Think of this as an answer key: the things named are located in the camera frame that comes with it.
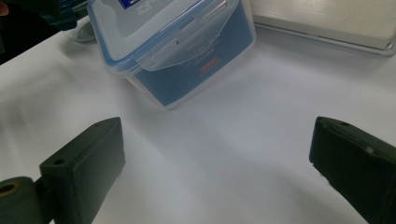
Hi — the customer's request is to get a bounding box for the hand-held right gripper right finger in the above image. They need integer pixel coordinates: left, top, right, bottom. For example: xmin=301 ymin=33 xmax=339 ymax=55
xmin=308 ymin=116 xmax=396 ymax=224

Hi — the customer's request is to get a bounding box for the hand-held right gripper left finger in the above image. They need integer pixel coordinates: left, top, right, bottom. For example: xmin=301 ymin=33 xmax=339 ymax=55
xmin=39 ymin=117 xmax=126 ymax=224

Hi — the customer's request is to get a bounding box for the clear container with blue-sealed lid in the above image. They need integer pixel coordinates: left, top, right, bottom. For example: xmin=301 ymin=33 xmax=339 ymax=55
xmin=87 ymin=0 xmax=258 ymax=110

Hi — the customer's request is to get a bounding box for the round container with teal lid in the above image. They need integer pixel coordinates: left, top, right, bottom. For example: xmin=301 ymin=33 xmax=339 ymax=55
xmin=40 ymin=0 xmax=97 ymax=44

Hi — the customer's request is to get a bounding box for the white wire rack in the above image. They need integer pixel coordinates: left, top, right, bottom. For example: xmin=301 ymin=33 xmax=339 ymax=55
xmin=248 ymin=0 xmax=396 ymax=58

